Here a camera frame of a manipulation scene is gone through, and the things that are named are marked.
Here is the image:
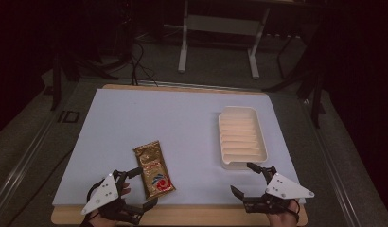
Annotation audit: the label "gold snack packet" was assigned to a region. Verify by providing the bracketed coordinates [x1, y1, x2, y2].
[132, 140, 177, 201]

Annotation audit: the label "black metal stand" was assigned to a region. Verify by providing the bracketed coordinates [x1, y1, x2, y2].
[49, 51, 120, 112]
[262, 31, 327, 130]

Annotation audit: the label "pale blue table mat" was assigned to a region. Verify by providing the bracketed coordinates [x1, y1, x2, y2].
[52, 88, 307, 208]

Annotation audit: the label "black floor cables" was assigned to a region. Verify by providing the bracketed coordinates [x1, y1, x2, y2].
[128, 40, 159, 87]

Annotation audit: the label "metal floor rail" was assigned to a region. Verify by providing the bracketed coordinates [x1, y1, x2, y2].
[299, 96, 365, 227]
[0, 107, 63, 218]

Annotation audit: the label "white metal frame stand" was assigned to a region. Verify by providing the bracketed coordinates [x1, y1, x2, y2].
[177, 0, 273, 80]

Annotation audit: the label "person's left hand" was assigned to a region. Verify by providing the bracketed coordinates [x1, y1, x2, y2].
[83, 182, 132, 227]

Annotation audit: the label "person's right hand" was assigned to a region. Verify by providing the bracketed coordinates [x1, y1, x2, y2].
[265, 200, 301, 227]

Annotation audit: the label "white ribbed plastic tray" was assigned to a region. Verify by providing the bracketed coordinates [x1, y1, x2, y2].
[217, 105, 269, 171]

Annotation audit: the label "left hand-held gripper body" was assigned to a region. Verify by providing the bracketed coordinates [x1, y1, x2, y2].
[80, 171, 145, 226]

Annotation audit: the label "small black rectangular frame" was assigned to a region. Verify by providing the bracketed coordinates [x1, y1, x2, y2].
[57, 110, 81, 124]

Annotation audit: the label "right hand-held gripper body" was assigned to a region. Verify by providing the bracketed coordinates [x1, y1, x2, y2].
[241, 169, 316, 219]

